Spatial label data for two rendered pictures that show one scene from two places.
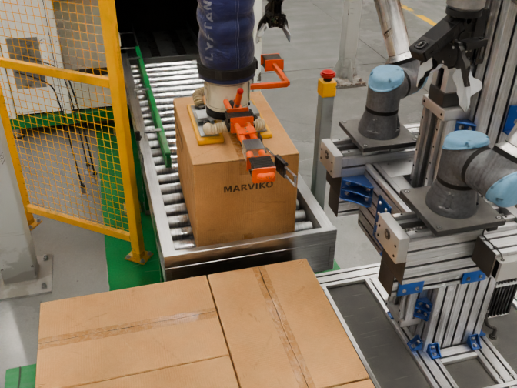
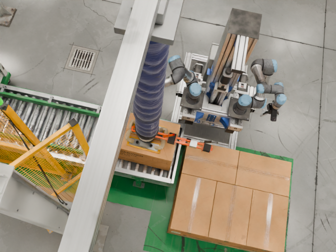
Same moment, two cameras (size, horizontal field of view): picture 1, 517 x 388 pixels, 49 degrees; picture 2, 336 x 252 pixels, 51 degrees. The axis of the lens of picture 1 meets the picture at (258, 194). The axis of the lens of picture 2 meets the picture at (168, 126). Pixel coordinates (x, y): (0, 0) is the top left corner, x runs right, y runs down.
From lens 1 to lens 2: 3.06 m
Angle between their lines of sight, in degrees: 53
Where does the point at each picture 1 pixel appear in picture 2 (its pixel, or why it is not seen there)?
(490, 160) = (258, 103)
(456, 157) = (247, 106)
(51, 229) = not seen: hidden behind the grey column
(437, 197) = (241, 112)
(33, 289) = (104, 233)
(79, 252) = not seen: hidden behind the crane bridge
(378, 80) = (197, 93)
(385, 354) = (209, 133)
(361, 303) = (187, 126)
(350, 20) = not seen: outside the picture
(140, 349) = (204, 204)
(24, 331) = (126, 240)
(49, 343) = (190, 229)
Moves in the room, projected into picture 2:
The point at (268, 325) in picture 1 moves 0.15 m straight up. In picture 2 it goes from (211, 165) to (213, 162)
